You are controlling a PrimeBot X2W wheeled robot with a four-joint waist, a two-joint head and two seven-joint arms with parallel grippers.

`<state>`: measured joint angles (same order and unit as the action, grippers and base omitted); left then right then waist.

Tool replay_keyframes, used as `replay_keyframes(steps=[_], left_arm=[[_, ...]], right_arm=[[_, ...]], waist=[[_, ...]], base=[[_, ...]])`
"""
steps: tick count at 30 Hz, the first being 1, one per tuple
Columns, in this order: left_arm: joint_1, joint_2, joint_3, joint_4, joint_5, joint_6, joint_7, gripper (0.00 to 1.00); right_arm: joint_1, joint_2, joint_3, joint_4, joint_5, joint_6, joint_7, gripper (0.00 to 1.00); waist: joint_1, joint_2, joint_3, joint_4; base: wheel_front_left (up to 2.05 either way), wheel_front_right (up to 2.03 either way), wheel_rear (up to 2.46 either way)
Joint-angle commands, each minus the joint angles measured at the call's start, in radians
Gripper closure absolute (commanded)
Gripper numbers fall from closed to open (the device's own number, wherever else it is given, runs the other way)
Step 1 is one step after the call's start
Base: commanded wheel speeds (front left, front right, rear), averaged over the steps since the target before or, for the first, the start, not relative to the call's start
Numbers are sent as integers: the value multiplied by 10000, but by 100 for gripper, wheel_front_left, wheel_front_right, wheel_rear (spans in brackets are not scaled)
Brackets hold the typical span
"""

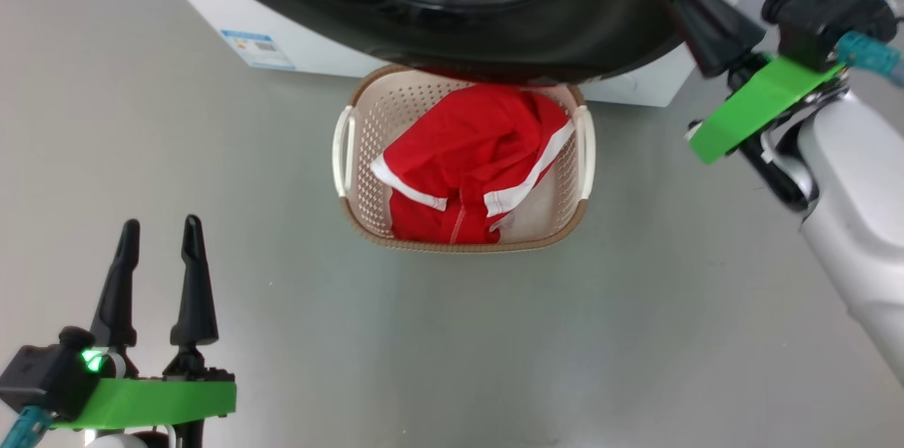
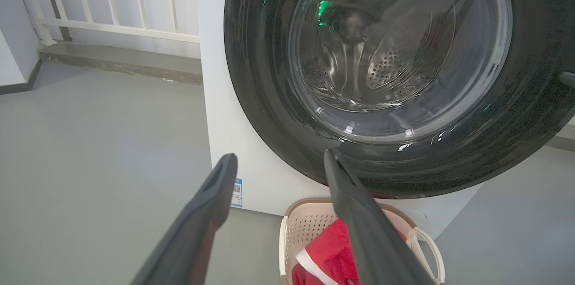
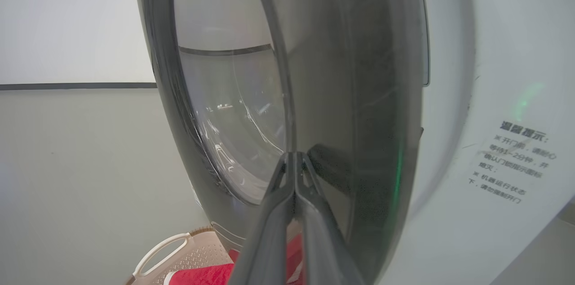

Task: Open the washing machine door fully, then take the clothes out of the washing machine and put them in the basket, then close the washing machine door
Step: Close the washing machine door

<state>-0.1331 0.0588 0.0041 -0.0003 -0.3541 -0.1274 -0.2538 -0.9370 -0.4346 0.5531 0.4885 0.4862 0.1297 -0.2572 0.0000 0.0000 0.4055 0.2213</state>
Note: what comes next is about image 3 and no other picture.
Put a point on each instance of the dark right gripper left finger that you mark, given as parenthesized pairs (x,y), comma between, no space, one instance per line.
(269,240)

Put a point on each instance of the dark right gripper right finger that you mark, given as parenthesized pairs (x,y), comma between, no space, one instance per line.
(323,244)

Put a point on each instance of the red garment with white stripes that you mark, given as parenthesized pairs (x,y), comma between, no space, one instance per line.
(202,276)

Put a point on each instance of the black glass washing machine door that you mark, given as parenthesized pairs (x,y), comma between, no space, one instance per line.
(341,73)

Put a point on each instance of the cream laundry basket brown rim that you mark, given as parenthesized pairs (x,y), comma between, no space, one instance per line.
(188,253)

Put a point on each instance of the white front-load washing machine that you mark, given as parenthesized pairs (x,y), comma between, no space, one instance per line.
(494,51)

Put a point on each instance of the clear text notice sticker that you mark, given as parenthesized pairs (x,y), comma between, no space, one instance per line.
(512,163)

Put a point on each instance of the dark wall baseboard strip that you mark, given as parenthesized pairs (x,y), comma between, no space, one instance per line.
(67,86)

